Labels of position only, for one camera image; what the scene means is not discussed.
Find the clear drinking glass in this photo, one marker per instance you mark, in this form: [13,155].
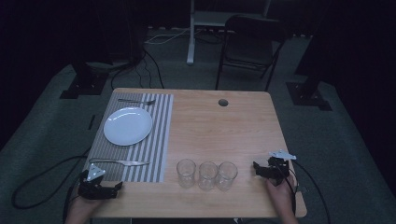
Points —
[227,175]
[207,175]
[186,172]

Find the white metal stand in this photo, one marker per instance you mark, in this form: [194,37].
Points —
[193,31]

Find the white round plate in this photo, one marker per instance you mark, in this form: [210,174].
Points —
[128,126]

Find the silver fork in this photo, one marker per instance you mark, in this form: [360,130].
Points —
[137,101]

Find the person's left hand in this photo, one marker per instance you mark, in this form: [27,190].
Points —
[81,209]

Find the grey striped placemat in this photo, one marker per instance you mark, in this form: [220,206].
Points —
[137,137]

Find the person's right hand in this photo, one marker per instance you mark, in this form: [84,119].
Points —
[281,196]

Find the black stand base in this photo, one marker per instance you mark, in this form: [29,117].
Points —
[306,95]
[84,84]

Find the small black floor object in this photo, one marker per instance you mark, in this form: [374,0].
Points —
[91,122]

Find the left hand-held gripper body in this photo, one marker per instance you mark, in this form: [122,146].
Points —
[88,187]

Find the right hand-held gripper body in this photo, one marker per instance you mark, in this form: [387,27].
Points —
[278,167]

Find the silver table knife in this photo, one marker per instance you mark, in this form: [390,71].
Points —
[120,162]

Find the dark round table grommet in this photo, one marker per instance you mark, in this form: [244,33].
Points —
[223,102]

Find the black folding chair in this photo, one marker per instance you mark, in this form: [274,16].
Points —
[249,46]

